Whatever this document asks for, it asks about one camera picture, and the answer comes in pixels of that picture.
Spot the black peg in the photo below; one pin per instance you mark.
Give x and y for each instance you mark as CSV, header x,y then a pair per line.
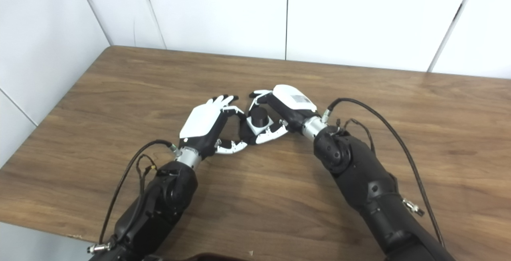
x,y
259,116

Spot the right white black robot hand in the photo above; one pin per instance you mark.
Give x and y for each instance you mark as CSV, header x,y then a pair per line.
x,y
293,103

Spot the glossy black robot torso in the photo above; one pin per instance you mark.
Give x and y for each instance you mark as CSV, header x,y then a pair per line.
x,y
199,258

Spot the white square piece with hole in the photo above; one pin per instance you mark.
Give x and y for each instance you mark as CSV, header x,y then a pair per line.
x,y
259,130

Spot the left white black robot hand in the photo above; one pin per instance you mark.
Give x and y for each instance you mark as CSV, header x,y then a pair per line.
x,y
203,121

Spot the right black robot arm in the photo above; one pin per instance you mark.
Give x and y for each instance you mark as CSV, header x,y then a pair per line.
x,y
367,189

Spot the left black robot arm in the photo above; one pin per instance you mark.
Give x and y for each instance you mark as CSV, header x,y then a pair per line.
x,y
159,205

